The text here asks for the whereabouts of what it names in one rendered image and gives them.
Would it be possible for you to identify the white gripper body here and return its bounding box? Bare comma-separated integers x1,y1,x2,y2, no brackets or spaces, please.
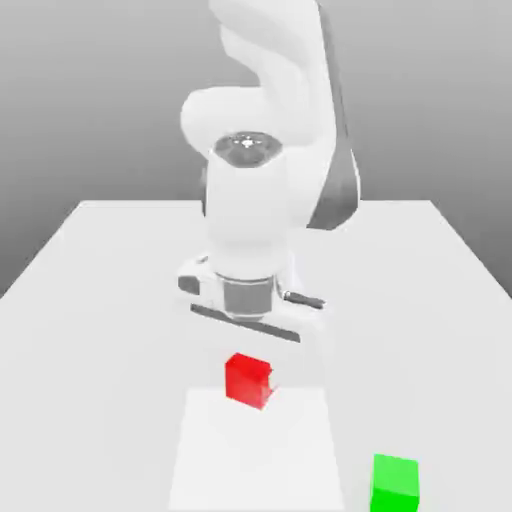
187,298,327,360

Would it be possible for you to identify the small green cube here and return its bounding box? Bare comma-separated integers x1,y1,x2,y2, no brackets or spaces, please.
369,452,420,512

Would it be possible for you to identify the small red cube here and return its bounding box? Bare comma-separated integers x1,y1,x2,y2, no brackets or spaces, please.
224,352,280,412

